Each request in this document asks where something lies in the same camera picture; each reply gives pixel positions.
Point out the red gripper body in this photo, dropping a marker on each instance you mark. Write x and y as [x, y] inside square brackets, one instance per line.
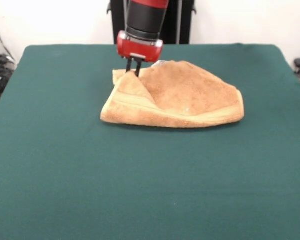
[140, 50]

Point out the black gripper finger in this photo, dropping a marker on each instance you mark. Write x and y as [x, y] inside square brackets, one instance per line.
[138, 68]
[128, 66]

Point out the orange terry towel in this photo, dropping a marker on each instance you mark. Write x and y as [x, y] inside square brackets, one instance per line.
[190, 95]

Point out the dark green table cloth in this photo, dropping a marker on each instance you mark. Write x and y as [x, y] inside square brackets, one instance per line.
[65, 150]

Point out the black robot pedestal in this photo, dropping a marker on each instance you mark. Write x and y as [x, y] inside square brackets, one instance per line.
[182, 22]

